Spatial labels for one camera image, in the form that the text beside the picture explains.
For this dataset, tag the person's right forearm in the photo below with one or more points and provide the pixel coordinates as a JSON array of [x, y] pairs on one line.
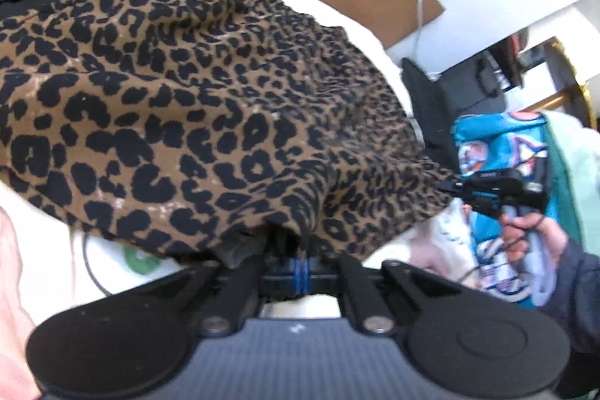
[[581, 287]]

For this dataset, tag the leopard print garment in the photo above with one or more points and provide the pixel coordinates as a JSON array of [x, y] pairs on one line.
[[187, 100]]

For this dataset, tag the person's right hand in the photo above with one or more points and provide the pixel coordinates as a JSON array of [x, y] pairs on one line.
[[551, 245]]

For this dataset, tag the folded black garment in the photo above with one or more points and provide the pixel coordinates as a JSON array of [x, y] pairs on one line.
[[436, 114]]

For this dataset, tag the teal printed cloth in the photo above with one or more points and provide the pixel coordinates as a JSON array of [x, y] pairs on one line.
[[487, 137]]

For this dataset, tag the black furniture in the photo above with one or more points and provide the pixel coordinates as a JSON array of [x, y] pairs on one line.
[[492, 72]]

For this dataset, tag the gold rimmed round table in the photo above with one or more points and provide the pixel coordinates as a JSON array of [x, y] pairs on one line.
[[588, 100]]

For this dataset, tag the bear print bed sheet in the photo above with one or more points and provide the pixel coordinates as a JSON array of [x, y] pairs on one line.
[[93, 259]]

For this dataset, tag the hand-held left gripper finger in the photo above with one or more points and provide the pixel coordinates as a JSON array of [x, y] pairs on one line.
[[296, 280], [307, 280]]

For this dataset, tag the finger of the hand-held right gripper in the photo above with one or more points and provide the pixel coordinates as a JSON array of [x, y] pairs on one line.
[[452, 188]]

